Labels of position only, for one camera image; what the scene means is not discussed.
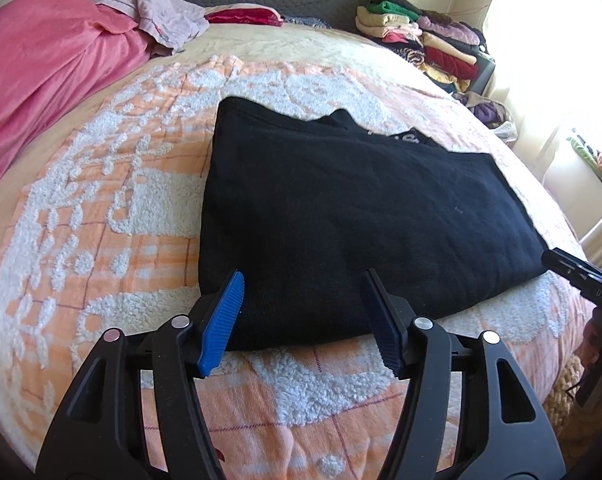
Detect purple bundled clothes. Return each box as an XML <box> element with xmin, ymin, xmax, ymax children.
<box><xmin>467</xmin><ymin>99</ymin><xmax>510</xmax><ymax>129</ymax></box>

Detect red folded garment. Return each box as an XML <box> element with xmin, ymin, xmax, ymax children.
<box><xmin>204</xmin><ymin>5</ymin><xmax>284</xmax><ymax>28</ymax></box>

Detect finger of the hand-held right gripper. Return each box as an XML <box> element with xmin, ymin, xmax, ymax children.
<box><xmin>541</xmin><ymin>248</ymin><xmax>602</xmax><ymax>292</ymax></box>

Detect pile of folded clothes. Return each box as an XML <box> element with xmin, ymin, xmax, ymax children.
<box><xmin>355</xmin><ymin>0</ymin><xmax>489</xmax><ymax>92</ymax></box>

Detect pink duvet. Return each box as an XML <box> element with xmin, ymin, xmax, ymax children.
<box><xmin>0</xmin><ymin>0</ymin><xmax>156</xmax><ymax>206</ymax></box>

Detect black nightstand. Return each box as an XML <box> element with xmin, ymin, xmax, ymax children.
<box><xmin>468</xmin><ymin>50</ymin><xmax>496</xmax><ymax>97</ymax></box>

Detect dark patterned pillow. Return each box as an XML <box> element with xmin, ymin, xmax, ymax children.
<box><xmin>283</xmin><ymin>15</ymin><xmax>334</xmax><ymax>30</ymax></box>

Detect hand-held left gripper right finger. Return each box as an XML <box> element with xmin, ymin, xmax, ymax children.
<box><xmin>363</xmin><ymin>267</ymin><xmax>568</xmax><ymax>480</ymax></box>

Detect black sweater with orange patches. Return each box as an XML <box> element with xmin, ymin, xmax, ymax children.
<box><xmin>199</xmin><ymin>96</ymin><xmax>552</xmax><ymax>352</ymax></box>

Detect beige bed sheet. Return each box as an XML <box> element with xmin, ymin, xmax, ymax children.
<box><xmin>0</xmin><ymin>7</ymin><xmax>584</xmax><ymax>241</ymax></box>

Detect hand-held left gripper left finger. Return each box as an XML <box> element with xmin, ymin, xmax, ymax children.
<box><xmin>36</xmin><ymin>269</ymin><xmax>246</xmax><ymax>480</ymax></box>

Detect lilac crumpled garment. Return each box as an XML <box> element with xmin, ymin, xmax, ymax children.
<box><xmin>93</xmin><ymin>0</ymin><xmax>212</xmax><ymax>57</ymax></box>

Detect clear plastic bag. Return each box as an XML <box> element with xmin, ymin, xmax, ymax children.
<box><xmin>491</xmin><ymin>120</ymin><xmax>520</xmax><ymax>143</ymax></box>

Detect orange and white fleecy blanket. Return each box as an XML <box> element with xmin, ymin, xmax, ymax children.
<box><xmin>0</xmin><ymin>57</ymin><xmax>599</xmax><ymax>480</ymax></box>

